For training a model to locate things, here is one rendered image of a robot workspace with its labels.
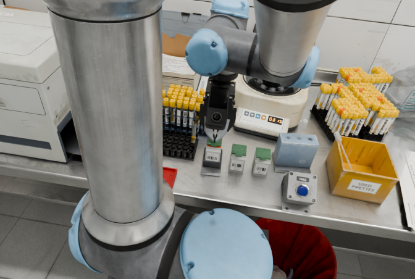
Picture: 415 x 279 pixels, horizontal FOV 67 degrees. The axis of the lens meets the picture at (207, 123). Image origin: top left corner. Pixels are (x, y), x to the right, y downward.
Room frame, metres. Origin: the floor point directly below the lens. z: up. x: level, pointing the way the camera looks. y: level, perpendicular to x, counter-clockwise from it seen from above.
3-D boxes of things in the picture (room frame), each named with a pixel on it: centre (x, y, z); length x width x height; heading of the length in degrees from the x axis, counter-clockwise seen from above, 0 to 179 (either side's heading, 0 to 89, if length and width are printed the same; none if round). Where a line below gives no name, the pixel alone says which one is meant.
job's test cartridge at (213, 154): (0.61, -0.02, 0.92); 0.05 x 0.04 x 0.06; 177
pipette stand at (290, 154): (0.63, -0.25, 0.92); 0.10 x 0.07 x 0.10; 92
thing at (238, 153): (0.60, -0.09, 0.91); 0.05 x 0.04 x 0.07; 175
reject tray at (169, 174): (0.54, 0.11, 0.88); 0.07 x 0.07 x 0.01; 85
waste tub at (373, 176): (0.59, -0.41, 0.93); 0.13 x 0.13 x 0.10; 83
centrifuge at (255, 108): (0.88, -0.20, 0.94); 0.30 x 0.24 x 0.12; 166
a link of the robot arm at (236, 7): (0.62, -0.02, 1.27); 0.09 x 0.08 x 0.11; 164
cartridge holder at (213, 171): (0.61, -0.02, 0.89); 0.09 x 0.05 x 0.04; 178
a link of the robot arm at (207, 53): (0.52, -0.01, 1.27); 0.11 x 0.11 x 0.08; 74
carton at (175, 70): (0.98, 0.16, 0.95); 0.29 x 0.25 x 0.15; 175
